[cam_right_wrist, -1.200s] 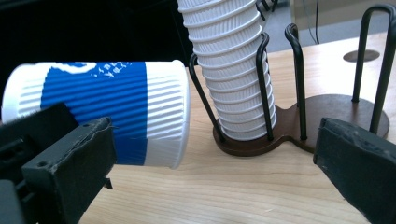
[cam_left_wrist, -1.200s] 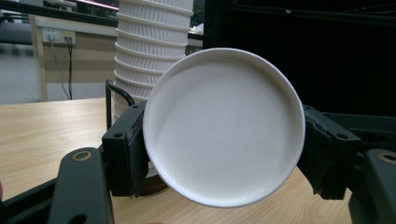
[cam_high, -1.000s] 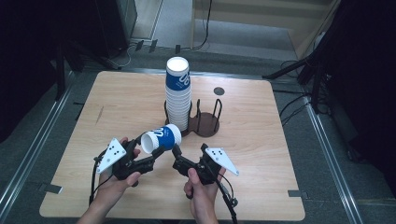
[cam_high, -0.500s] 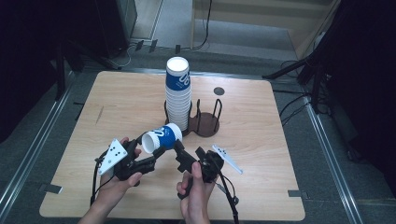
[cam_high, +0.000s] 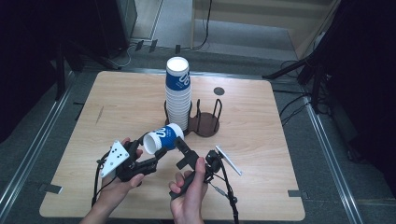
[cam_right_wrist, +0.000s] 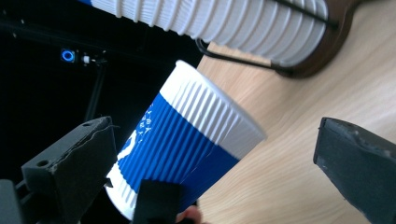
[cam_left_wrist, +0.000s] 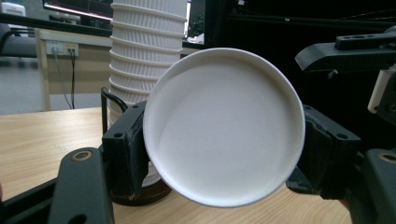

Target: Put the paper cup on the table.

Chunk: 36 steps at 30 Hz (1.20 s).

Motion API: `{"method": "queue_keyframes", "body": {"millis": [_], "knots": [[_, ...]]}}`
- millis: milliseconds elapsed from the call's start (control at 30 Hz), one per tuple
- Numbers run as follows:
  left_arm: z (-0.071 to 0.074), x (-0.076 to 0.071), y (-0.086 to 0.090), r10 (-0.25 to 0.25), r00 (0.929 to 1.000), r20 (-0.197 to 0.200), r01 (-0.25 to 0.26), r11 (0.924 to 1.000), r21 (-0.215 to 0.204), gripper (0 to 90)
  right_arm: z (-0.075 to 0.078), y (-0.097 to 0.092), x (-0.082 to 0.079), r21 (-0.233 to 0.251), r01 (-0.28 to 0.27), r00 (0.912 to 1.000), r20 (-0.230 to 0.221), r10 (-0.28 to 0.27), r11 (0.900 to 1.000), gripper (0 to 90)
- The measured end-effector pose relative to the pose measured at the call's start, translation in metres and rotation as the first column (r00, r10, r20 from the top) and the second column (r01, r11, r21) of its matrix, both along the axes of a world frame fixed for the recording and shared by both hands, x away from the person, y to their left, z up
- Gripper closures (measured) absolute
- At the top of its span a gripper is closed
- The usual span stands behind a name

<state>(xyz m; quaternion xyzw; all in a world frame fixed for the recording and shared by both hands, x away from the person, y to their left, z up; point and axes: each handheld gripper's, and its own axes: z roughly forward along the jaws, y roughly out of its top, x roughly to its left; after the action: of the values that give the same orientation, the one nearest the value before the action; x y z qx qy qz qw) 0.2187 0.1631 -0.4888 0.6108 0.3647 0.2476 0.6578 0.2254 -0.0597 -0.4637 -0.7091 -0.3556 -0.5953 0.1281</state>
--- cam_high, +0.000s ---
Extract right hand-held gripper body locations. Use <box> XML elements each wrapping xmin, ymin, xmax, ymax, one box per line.
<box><xmin>169</xmin><ymin>145</ymin><xmax>243</xmax><ymax>200</ymax></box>

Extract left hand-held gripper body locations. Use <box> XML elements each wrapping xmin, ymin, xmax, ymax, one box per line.
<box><xmin>100</xmin><ymin>140</ymin><xmax>158</xmax><ymax>183</ymax></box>

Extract blue printed paper cup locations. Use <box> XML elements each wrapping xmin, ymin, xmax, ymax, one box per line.
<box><xmin>143</xmin><ymin>122</ymin><xmax>185</xmax><ymax>156</ymax></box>

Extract dark brown wire cup holder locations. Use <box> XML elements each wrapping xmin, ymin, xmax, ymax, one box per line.
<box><xmin>163</xmin><ymin>98</ymin><xmax>223</xmax><ymax>138</ymax></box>

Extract stack of paper cups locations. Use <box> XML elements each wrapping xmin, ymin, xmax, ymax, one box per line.
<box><xmin>164</xmin><ymin>56</ymin><xmax>192</xmax><ymax>132</ymax></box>

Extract person's left hand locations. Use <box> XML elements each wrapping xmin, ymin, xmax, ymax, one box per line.
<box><xmin>99</xmin><ymin>137</ymin><xmax>146</xmax><ymax>206</ymax></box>

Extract person's right hand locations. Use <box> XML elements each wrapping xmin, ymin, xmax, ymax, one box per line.
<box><xmin>168</xmin><ymin>157</ymin><xmax>209</xmax><ymax>224</ymax></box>

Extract grey tape strip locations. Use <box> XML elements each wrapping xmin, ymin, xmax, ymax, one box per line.
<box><xmin>38</xmin><ymin>183</ymin><xmax>64</xmax><ymax>195</ymax></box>
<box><xmin>287</xmin><ymin>189</ymin><xmax>310</xmax><ymax>200</ymax></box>

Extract black stand with slanted legs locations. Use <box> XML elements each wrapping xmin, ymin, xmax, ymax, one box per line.
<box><xmin>54</xmin><ymin>38</ymin><xmax>122</xmax><ymax>101</ymax></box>

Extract dark cabinet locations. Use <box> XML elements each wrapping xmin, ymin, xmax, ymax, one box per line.
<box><xmin>92</xmin><ymin>0</ymin><xmax>138</xmax><ymax>59</ymax></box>

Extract black tripod stand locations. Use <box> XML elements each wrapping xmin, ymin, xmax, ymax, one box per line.
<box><xmin>262</xmin><ymin>50</ymin><xmax>326</xmax><ymax>115</ymax></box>

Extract black curtain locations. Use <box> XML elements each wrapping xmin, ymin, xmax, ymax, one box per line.
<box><xmin>0</xmin><ymin>0</ymin><xmax>101</xmax><ymax>144</ymax></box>
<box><xmin>314</xmin><ymin>0</ymin><xmax>396</xmax><ymax>200</ymax></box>

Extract right hand-held gripper black cable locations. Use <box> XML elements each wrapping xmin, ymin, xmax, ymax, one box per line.
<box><xmin>207</xmin><ymin>158</ymin><xmax>241</xmax><ymax>224</ymax></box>

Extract hand-held gripper black cable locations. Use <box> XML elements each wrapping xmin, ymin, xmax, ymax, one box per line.
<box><xmin>91</xmin><ymin>151</ymin><xmax>112</xmax><ymax>208</ymax></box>
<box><xmin>207</xmin><ymin>158</ymin><xmax>241</xmax><ymax>224</ymax></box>

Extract left hand-held gripper black cable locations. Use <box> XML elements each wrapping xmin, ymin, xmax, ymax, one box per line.
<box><xmin>91</xmin><ymin>151</ymin><xmax>112</xmax><ymax>208</ymax></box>

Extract white floor cable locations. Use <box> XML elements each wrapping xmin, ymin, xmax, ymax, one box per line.
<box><xmin>115</xmin><ymin>42</ymin><xmax>138</xmax><ymax>68</ymax></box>

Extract black floor cables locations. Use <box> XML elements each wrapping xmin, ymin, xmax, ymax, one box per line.
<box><xmin>274</xmin><ymin>59</ymin><xmax>331</xmax><ymax>127</ymax></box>

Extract metal floor rail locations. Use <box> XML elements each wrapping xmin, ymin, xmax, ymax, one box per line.
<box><xmin>0</xmin><ymin>71</ymin><xmax>77</xmax><ymax>213</ymax></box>
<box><xmin>303</xmin><ymin>95</ymin><xmax>364</xmax><ymax>224</ymax></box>

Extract hanging black cable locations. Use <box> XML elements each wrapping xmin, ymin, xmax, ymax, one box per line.
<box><xmin>181</xmin><ymin>0</ymin><xmax>214</xmax><ymax>51</ymax></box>

